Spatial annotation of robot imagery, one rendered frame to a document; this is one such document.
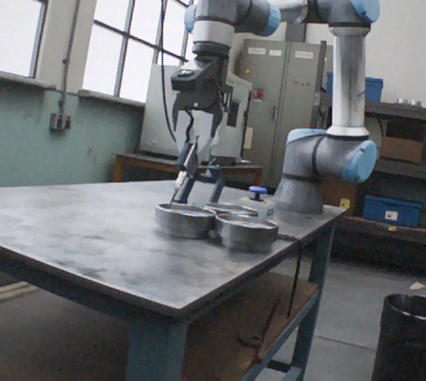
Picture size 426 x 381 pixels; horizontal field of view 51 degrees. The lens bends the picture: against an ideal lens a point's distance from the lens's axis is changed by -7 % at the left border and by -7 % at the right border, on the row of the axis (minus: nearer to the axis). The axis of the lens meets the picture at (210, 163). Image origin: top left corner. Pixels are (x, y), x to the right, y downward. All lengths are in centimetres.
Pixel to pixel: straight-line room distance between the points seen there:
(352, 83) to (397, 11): 383
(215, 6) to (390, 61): 412
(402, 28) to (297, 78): 122
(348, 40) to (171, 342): 92
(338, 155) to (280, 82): 357
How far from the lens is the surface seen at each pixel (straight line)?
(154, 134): 331
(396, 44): 496
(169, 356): 55
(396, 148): 426
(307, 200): 132
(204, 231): 79
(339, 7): 124
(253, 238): 74
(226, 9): 87
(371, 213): 434
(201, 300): 51
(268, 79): 484
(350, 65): 124
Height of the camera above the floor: 97
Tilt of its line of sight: 3 degrees down
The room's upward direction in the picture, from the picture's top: 8 degrees clockwise
